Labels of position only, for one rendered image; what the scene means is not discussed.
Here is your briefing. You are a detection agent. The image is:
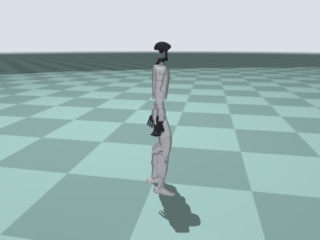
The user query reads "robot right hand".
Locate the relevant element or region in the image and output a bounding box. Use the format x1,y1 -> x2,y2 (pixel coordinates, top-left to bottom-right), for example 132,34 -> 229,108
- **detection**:
150,116 -> 164,137

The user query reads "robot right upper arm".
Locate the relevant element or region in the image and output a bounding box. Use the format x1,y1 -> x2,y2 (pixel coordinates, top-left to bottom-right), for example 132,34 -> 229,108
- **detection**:
154,66 -> 166,97

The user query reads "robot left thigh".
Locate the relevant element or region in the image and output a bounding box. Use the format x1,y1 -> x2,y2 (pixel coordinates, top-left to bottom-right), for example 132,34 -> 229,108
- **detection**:
152,116 -> 167,154

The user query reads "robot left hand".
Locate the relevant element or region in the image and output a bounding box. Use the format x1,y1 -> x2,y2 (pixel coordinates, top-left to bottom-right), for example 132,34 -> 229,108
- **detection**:
147,112 -> 155,128

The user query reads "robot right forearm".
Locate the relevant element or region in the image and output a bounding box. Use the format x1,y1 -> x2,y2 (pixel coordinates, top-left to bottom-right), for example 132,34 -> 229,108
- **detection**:
155,91 -> 165,122

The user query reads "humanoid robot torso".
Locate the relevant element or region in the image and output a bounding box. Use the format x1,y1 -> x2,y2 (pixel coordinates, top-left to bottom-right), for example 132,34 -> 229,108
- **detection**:
152,62 -> 170,120

